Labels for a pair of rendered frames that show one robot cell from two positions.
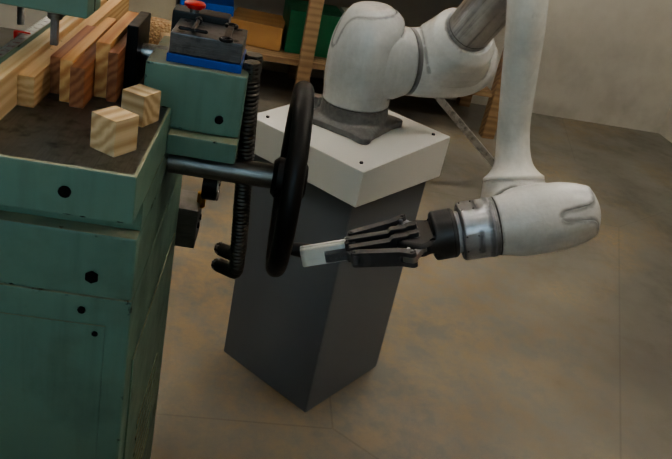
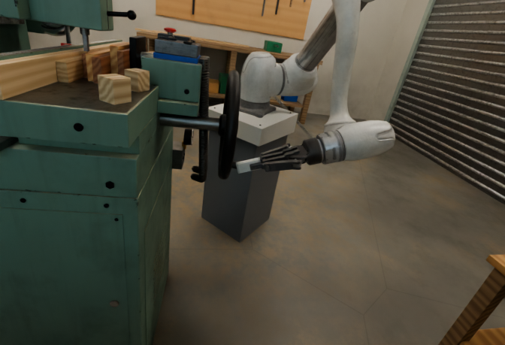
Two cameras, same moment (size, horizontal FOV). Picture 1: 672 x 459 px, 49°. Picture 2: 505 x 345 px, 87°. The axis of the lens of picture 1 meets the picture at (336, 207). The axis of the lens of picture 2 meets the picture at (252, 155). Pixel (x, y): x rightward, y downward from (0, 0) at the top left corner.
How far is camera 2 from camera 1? 37 cm
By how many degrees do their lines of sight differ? 2
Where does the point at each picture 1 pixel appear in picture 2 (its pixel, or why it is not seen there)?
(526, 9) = (349, 29)
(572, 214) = (382, 135)
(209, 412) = (195, 246)
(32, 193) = (56, 129)
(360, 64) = (256, 80)
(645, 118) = (360, 113)
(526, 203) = (357, 131)
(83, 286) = (105, 191)
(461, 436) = (309, 248)
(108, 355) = (127, 231)
